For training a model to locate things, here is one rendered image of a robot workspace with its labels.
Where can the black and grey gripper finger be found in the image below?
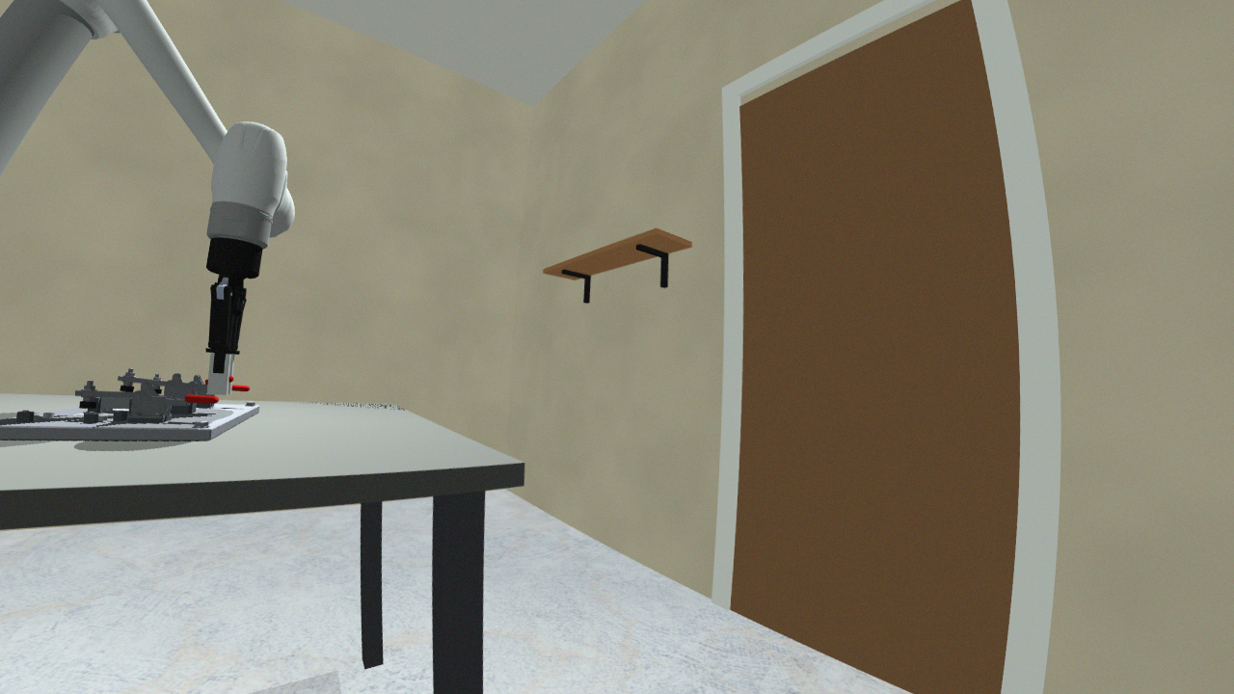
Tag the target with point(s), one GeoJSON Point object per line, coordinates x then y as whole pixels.
{"type": "Point", "coordinates": [235, 334]}
{"type": "Point", "coordinates": [220, 334]}

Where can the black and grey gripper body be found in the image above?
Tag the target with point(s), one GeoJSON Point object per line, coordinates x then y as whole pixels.
{"type": "Point", "coordinates": [233, 259]}

